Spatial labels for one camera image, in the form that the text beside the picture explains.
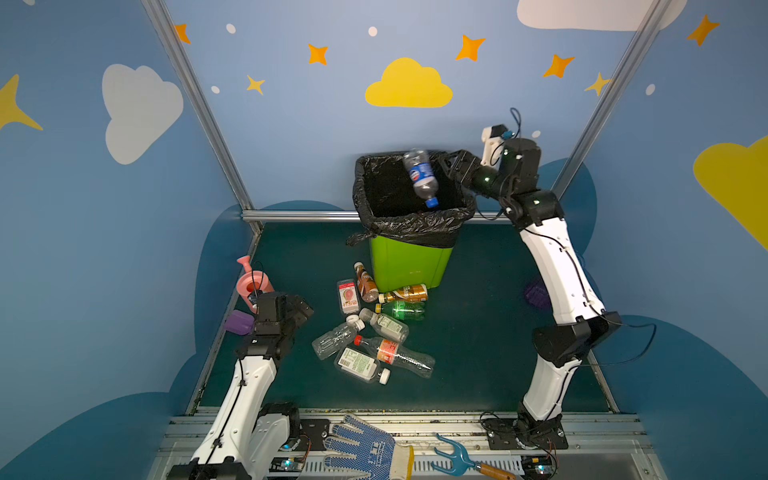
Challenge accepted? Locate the gold label brown bottle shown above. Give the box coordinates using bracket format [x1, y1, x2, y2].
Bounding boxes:
[378, 284, 429, 304]

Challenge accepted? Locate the brown coffee drink bottle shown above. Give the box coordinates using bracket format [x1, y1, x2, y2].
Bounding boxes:
[354, 262, 379, 303]

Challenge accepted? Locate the green plastic waste bin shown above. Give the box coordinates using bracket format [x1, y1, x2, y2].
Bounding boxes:
[370, 237, 453, 292]

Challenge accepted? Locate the black bin liner bag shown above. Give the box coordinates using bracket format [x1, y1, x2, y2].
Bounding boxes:
[346, 150, 477, 249]

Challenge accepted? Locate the green soda bottle yellow cap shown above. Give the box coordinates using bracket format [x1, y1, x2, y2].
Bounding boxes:
[375, 300, 426, 322]

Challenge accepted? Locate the blue cap water bottle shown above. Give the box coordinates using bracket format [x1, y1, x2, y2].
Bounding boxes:
[403, 149, 439, 209]

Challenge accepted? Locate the teal hand rake tool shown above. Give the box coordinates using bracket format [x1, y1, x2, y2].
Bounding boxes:
[430, 433, 517, 480]

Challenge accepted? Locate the purple translucent plastic vase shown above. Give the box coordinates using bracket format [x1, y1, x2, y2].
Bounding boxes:
[524, 278, 551, 310]

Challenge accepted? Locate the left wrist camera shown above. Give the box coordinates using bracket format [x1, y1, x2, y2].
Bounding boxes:
[244, 290, 261, 314]

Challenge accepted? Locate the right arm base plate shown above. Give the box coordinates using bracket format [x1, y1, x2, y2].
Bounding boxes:
[479, 412, 569, 450]

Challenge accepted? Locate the purple toy shovel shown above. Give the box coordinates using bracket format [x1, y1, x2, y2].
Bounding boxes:
[225, 310, 255, 336]

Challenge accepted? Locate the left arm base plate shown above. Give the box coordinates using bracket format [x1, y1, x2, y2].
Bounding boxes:
[280, 419, 331, 453]

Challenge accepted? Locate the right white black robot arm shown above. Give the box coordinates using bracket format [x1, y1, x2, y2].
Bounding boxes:
[438, 138, 621, 425]

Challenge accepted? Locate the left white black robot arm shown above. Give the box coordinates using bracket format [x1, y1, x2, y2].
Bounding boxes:
[167, 292, 314, 479]

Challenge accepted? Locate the long orange label red-cap bottle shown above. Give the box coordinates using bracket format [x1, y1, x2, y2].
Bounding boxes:
[353, 335, 436, 379]

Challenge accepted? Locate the guava juice clear bottle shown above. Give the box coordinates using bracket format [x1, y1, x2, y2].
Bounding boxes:
[337, 279, 360, 315]

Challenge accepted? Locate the pink plastic watering can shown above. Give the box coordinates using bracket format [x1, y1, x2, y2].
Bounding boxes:
[236, 255, 274, 303]

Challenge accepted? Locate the white blue dotted work glove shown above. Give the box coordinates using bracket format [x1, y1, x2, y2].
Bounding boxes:
[324, 414, 415, 480]

